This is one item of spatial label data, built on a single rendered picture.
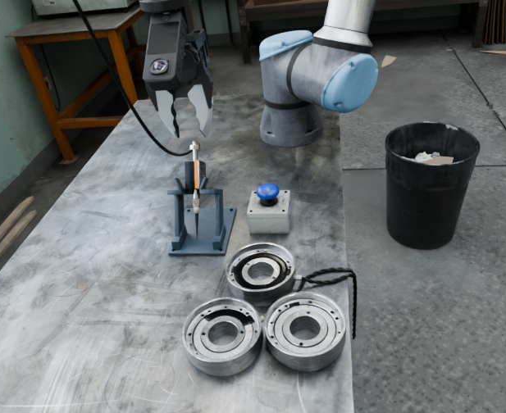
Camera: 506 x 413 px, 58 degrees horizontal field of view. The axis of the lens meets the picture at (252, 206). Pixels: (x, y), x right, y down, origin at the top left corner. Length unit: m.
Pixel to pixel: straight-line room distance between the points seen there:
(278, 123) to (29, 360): 0.67
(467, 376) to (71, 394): 1.24
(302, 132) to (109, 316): 0.58
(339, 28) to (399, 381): 1.08
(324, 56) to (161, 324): 0.56
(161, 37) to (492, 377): 1.37
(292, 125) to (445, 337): 0.97
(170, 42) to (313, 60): 0.36
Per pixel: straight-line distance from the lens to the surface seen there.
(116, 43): 2.58
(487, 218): 2.22
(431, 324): 1.73
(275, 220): 0.78
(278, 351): 0.59
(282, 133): 1.05
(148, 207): 0.93
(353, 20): 0.92
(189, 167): 0.77
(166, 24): 0.67
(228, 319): 0.64
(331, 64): 0.90
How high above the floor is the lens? 1.31
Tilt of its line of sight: 36 degrees down
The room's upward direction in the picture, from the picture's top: 8 degrees counter-clockwise
